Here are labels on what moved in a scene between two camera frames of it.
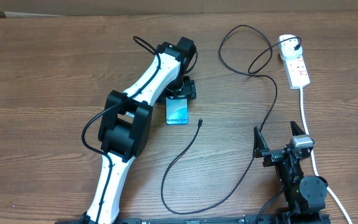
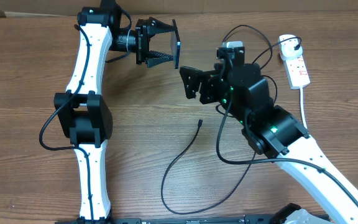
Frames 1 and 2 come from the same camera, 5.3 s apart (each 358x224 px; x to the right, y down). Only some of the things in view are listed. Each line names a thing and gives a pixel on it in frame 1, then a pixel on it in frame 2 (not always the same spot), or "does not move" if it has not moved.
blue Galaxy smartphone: x=176 y=111 → x=175 y=44
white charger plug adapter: x=289 y=47 does not move
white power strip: x=296 y=73 does not move
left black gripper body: x=188 y=89 → x=142 y=40
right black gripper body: x=273 y=156 → x=213 y=91
